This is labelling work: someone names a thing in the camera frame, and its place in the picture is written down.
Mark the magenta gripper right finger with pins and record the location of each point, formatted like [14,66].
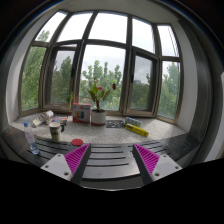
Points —
[152,166]

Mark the clear plastic water bottle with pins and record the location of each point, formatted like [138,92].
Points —
[30,138]

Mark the black patterned tray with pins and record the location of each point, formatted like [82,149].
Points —
[115,124]

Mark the yellow rectangular box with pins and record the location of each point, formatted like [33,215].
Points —
[136,129]

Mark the red round coaster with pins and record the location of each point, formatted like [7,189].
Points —
[77,142]

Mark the potted plant in white pot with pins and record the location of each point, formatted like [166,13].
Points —
[98,94]

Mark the white mug with black text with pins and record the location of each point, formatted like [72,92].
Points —
[56,129]

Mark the bay window frame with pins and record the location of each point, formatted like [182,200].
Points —
[71,50]

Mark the light blue pack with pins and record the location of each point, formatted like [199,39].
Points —
[132,121]

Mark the red and white box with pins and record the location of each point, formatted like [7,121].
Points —
[81,113]

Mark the white wrapped package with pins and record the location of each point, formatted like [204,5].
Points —
[43,118]

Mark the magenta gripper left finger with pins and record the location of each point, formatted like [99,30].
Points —
[70,166]

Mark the small colourful box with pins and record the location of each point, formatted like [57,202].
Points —
[60,119]

